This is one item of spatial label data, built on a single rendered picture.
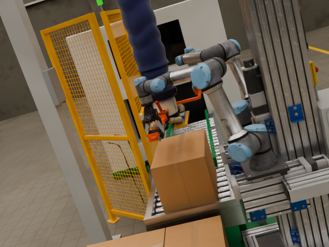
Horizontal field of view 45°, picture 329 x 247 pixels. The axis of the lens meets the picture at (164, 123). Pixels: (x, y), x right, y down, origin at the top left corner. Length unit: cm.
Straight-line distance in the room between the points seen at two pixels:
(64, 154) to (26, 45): 97
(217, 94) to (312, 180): 65
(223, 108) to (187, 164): 90
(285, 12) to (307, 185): 89
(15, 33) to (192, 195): 190
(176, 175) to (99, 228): 126
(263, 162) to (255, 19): 75
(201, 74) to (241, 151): 42
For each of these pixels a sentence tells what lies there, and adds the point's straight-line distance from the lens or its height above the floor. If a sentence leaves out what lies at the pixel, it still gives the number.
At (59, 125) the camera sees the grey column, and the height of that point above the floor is 129.
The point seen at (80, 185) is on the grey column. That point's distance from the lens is 365.
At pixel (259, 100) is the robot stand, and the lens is 231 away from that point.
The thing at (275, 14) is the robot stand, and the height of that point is 178.
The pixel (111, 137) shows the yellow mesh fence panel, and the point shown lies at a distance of 368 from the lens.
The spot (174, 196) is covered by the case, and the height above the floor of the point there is 69.
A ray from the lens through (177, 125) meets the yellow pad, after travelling 282.
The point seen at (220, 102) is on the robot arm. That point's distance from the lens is 196.
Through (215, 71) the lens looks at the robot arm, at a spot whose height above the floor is 162.
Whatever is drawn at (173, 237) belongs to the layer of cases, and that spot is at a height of 54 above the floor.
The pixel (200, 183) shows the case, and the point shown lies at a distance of 283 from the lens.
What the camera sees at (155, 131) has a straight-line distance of 236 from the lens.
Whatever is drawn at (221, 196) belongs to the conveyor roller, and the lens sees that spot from 306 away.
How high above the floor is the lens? 198
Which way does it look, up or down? 16 degrees down
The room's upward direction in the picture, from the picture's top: 17 degrees counter-clockwise
